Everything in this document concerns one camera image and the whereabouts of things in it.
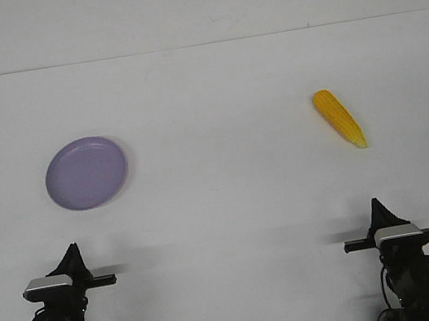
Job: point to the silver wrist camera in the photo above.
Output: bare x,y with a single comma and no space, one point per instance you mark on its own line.
45,288
395,233

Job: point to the yellow corn cob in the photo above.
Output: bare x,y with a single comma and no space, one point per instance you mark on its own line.
337,115

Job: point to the purple round plate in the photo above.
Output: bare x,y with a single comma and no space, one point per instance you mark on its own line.
86,173

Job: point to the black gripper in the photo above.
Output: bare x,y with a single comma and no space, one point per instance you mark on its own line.
403,249
71,298

